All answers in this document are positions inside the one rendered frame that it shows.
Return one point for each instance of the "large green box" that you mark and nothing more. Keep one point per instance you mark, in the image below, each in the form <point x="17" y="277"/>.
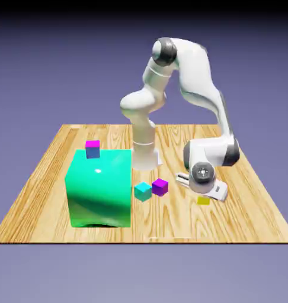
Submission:
<point x="99" y="189"/>

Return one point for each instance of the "small magenta cube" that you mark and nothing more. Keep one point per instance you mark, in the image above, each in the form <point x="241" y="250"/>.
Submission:
<point x="92" y="149"/>

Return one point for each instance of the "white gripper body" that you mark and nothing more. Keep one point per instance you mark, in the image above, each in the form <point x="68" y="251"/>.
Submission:
<point x="219" y="189"/>

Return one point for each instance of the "small yellow cube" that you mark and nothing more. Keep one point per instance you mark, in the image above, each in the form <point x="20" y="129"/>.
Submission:
<point x="203" y="200"/>

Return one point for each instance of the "small cyan cube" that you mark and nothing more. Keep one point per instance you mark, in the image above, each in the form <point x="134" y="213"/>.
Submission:
<point x="143" y="191"/>

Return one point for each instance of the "small purple cube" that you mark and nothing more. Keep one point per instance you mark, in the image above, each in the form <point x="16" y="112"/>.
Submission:
<point x="160" y="187"/>

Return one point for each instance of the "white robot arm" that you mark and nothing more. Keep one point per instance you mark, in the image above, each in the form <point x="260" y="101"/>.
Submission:
<point x="196" y="78"/>

